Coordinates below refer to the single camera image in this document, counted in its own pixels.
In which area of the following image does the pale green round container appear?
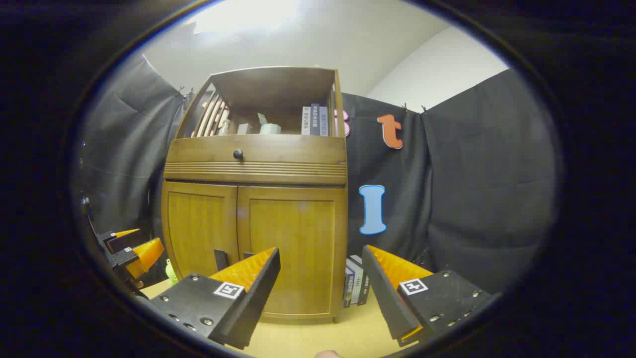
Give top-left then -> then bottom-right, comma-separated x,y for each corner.
257,112 -> 282,135

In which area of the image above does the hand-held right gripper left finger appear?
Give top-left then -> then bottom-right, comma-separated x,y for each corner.
149,247 -> 281,350

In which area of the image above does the wooden double-door shoe cabinet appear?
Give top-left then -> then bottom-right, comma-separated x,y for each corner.
161,66 -> 348,324

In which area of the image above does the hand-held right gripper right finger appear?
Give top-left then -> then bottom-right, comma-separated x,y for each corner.
361,245 -> 492,347

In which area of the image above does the blue spine book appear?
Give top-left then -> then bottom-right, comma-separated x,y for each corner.
343,266 -> 355,308

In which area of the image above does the white spine book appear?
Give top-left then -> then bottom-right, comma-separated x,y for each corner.
346,259 -> 365,305

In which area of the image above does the black backdrop cloth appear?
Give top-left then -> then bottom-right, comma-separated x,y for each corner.
79,52 -> 558,295

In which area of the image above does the wooden cabinet drawer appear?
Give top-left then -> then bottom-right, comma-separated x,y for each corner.
166,135 -> 347,166

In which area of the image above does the wooden shoe cabinet door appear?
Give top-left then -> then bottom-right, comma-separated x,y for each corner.
163,181 -> 239,280
237,185 -> 348,320

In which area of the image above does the dark spine book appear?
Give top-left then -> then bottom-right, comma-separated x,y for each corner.
350,255 -> 371,305

